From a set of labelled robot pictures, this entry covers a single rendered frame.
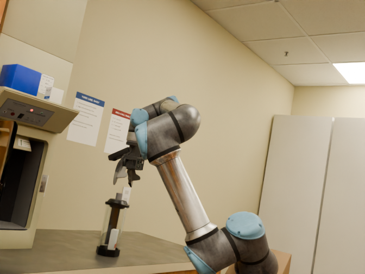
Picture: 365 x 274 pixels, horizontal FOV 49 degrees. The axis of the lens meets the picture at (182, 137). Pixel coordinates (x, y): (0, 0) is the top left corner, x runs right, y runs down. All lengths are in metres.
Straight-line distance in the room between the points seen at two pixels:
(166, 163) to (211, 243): 0.29
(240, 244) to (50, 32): 1.08
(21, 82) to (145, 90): 1.30
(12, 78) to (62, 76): 0.29
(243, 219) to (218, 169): 2.14
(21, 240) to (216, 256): 0.79
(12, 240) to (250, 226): 0.91
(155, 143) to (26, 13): 0.73
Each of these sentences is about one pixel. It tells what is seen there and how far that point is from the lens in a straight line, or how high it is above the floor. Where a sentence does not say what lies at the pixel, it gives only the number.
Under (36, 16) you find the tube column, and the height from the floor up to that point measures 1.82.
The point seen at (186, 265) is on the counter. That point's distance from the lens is 1.99.
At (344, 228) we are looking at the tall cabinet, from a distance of 3.88.
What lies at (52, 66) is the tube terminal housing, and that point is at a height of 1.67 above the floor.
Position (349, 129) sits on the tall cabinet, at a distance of 3.98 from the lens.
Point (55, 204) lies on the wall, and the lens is 2.29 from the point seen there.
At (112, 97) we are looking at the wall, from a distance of 2.47.
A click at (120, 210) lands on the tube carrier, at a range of 1.77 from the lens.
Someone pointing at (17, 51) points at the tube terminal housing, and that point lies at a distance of 1.63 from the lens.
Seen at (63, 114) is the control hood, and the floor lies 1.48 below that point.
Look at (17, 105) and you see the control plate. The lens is 1.52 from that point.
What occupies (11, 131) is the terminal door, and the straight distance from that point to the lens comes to 1.26.
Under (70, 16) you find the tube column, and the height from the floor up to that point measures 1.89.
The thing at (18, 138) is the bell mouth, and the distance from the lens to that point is 1.65.
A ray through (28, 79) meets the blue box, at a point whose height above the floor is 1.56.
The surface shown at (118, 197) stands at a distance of 1.79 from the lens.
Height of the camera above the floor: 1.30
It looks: 7 degrees up
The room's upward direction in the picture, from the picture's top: 11 degrees clockwise
